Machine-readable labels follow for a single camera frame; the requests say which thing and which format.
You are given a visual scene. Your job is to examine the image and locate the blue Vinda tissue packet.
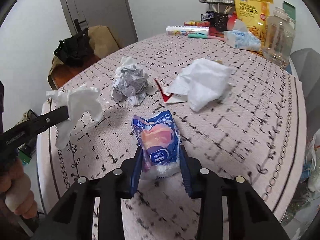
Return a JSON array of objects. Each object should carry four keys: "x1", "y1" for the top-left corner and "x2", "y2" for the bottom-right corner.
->
[{"x1": 131, "y1": 110, "x2": 182, "y2": 180}]

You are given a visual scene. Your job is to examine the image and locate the clear trash bag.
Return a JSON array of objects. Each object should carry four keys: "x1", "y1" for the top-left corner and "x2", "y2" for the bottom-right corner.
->
[{"x1": 281, "y1": 131, "x2": 319, "y2": 226}]

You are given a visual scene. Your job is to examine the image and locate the person's left hand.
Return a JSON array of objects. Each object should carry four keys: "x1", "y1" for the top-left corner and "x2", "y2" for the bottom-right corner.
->
[{"x1": 1, "y1": 157, "x2": 37, "y2": 219}]

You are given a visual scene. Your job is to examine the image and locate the red white paper wrapper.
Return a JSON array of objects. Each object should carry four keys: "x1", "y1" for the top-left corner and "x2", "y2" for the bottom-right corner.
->
[{"x1": 154, "y1": 79, "x2": 187, "y2": 104}]

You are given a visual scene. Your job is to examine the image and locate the wooden chair with clothes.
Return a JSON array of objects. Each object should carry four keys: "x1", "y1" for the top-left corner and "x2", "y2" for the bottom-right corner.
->
[{"x1": 47, "y1": 25, "x2": 121, "y2": 90}]

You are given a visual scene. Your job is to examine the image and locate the pink patterned tablecloth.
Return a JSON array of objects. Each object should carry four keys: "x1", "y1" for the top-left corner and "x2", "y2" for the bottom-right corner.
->
[{"x1": 36, "y1": 32, "x2": 308, "y2": 240}]

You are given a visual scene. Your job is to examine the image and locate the large white tissue paper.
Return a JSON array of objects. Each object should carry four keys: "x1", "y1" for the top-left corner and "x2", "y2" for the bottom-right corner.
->
[{"x1": 167, "y1": 59, "x2": 234, "y2": 112}]

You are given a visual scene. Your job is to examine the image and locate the crumpled printed paper ball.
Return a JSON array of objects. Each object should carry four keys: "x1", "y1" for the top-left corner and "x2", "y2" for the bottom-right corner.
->
[{"x1": 111, "y1": 56, "x2": 149, "y2": 106}]

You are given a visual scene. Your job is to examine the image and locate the teal pink marker pen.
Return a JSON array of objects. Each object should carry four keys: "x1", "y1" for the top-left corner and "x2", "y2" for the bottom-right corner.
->
[{"x1": 188, "y1": 34, "x2": 225, "y2": 42}]

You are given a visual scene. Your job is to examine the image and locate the grey door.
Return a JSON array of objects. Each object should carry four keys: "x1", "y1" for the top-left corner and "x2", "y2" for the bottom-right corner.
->
[{"x1": 60, "y1": 0, "x2": 138, "y2": 48}]

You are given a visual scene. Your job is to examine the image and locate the white cling film roll box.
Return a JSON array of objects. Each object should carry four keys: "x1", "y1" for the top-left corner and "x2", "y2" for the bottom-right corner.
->
[{"x1": 166, "y1": 25, "x2": 209, "y2": 36}]

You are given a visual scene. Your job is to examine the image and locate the blue white tissue pack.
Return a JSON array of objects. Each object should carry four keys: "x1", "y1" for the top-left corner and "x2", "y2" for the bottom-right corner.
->
[{"x1": 223, "y1": 20, "x2": 261, "y2": 52}]

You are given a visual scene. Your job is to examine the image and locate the red snack package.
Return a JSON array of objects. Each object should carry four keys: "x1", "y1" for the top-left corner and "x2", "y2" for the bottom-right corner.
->
[{"x1": 184, "y1": 21, "x2": 210, "y2": 27}]

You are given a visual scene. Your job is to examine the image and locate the black pen holder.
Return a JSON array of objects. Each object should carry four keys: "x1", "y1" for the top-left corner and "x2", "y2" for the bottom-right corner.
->
[{"x1": 214, "y1": 12, "x2": 228, "y2": 32}]

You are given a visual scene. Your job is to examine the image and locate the grey upholstered chair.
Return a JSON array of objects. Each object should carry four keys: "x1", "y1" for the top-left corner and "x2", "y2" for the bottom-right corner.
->
[{"x1": 290, "y1": 48, "x2": 320, "y2": 139}]

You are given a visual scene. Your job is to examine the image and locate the clear plastic jar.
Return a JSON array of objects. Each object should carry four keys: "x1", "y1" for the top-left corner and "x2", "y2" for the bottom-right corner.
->
[{"x1": 262, "y1": 7, "x2": 295, "y2": 68}]

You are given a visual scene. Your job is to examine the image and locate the yellow snack bag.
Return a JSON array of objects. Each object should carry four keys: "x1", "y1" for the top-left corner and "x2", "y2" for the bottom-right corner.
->
[{"x1": 234, "y1": 0, "x2": 273, "y2": 47}]

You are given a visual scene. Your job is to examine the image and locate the green white box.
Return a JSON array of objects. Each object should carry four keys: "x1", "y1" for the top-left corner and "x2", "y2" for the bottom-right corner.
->
[{"x1": 283, "y1": 1, "x2": 296, "y2": 29}]

